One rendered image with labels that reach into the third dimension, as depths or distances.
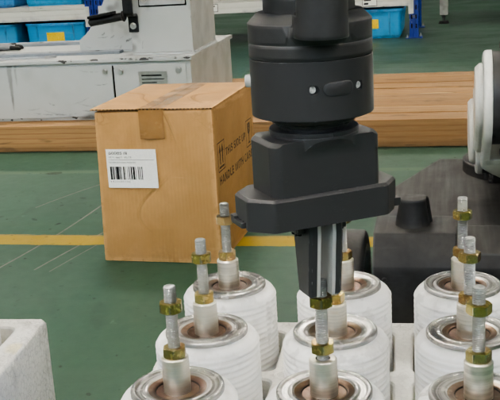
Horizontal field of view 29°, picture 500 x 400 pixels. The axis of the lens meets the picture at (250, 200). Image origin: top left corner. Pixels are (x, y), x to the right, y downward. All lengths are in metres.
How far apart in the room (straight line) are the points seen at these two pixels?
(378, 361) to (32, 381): 0.44
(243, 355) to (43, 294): 0.95
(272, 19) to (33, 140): 2.37
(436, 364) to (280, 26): 0.34
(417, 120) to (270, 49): 2.08
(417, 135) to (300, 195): 2.07
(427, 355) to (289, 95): 0.30
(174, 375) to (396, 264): 0.55
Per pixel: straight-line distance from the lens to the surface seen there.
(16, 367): 1.09
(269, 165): 0.68
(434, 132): 2.75
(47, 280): 1.86
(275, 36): 0.66
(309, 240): 0.71
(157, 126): 1.81
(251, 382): 0.89
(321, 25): 0.63
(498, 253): 1.28
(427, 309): 0.97
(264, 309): 0.99
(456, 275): 0.98
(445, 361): 0.85
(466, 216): 0.96
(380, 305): 0.97
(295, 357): 0.86
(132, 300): 1.71
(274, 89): 0.67
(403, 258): 1.28
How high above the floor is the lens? 0.60
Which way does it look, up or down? 15 degrees down
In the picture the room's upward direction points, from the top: 3 degrees counter-clockwise
